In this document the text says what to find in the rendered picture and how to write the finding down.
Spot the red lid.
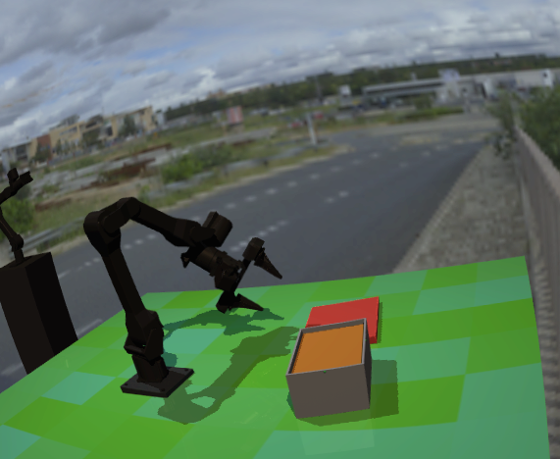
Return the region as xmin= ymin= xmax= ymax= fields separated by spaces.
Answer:
xmin=305 ymin=297 xmax=380 ymax=344

